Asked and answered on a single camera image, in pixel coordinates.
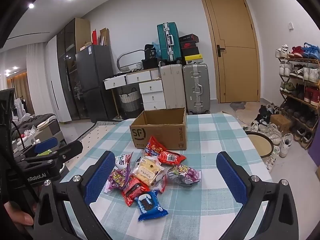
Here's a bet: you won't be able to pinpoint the white red snack bag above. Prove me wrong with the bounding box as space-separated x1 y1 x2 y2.
115 153 132 170

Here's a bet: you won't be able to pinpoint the purple snack bag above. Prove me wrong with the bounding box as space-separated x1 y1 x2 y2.
104 167 130 193
167 164 202 186

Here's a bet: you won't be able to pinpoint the red chocolate biscuit pack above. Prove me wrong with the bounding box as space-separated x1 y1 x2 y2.
121 177 150 206

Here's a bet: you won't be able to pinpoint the yellow cake pack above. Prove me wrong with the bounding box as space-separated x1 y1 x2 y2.
131 155 167 193

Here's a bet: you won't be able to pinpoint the red triangular crisps bag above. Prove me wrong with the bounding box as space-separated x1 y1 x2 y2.
144 136 167 157

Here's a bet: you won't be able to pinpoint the blue oreo pack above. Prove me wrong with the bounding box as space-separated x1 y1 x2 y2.
135 190 168 222

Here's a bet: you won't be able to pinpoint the red black snack pack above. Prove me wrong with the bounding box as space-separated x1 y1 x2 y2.
158 151 186 166

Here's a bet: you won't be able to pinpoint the person's left hand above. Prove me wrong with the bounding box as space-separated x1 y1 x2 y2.
4 202 34 231

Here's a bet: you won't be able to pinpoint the patterned floor rug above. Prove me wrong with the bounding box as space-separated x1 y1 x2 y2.
60 120 118 170

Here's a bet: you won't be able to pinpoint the woven laundry basket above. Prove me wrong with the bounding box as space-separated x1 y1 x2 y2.
120 88 142 112

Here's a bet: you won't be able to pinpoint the black refrigerator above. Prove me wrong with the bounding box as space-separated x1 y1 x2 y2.
76 44 117 122

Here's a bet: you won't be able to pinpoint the white drawer desk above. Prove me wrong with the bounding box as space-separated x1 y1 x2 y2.
104 68 166 111

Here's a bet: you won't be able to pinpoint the SF cardboard box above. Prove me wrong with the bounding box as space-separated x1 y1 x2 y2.
130 108 187 150

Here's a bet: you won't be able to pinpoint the small cardboard box on floor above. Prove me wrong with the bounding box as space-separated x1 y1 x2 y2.
270 114 292 134

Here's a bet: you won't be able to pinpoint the dark glass cabinet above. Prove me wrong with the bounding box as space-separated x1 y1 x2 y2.
56 18 91 121

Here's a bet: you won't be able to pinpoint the beige suitcase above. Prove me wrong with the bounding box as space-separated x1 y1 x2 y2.
160 64 186 109

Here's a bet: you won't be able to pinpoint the silver suitcase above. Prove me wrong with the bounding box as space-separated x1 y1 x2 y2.
183 63 210 114

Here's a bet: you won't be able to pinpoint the teal suitcase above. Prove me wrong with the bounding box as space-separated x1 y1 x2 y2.
157 22 182 64

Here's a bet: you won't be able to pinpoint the stacked shoe boxes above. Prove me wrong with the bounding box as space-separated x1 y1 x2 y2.
179 34 203 64

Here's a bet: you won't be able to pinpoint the wooden shoe rack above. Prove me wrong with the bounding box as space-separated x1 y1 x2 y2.
278 57 319 150

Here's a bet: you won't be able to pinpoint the wooden door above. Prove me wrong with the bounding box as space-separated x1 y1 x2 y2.
202 0 260 103

